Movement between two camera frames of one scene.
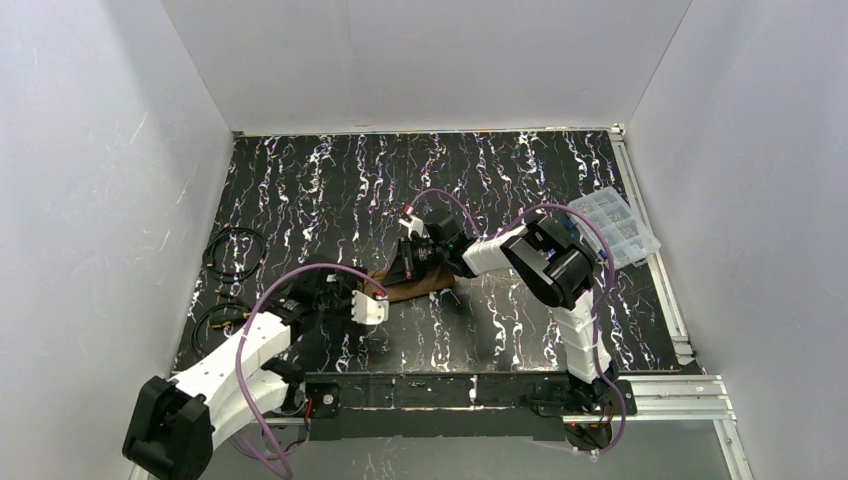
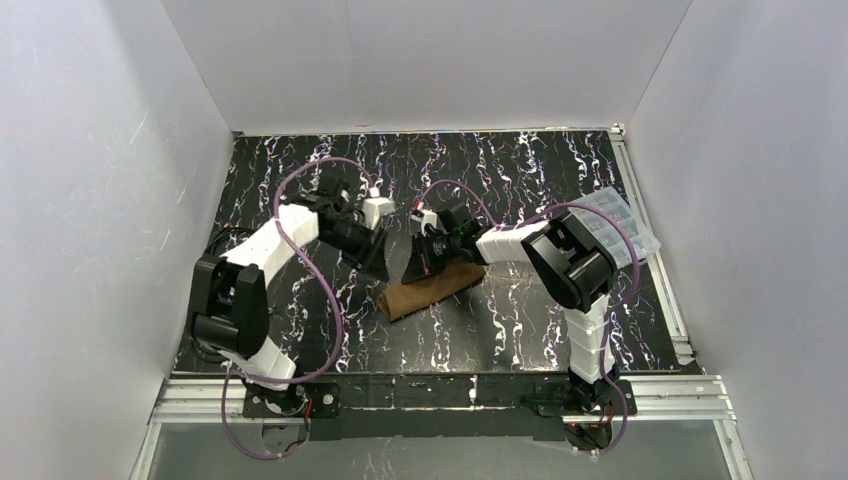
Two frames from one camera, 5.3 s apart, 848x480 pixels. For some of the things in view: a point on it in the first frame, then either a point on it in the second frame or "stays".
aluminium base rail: x=661 y=399 stays
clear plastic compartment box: x=633 y=242 stays
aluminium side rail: x=682 y=344 stays
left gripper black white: x=340 y=291 to x=370 y=245
